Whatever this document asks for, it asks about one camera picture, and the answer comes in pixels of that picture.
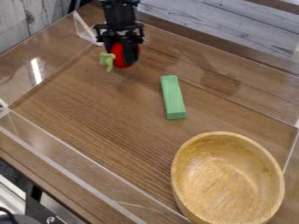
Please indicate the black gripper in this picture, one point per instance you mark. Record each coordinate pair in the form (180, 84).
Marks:
(121, 25)

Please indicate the red plush strawberry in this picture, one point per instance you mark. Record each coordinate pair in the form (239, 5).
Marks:
(112, 59)

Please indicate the green rectangular block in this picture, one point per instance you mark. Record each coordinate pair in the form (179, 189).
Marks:
(172, 98)

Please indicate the wooden bowl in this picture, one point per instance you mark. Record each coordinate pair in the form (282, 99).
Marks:
(227, 180)

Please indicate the clear acrylic tray wall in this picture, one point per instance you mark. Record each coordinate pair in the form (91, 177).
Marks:
(84, 131)

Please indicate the black table leg bracket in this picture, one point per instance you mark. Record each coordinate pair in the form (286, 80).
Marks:
(35, 209)

